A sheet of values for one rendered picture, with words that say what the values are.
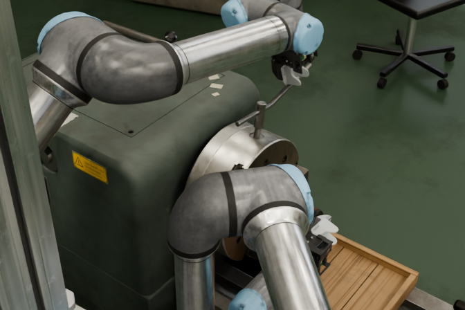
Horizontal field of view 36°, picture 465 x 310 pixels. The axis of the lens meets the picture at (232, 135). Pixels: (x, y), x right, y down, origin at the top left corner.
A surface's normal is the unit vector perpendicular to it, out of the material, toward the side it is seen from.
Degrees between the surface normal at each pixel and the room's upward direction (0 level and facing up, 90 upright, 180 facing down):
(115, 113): 0
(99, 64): 55
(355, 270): 0
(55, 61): 45
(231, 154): 22
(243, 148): 11
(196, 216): 66
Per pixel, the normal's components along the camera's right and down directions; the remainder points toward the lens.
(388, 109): 0.00, -0.82
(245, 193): 0.11, -0.40
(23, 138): 0.85, 0.30
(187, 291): -0.28, 0.60
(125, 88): 0.07, 0.58
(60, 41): -0.46, -0.33
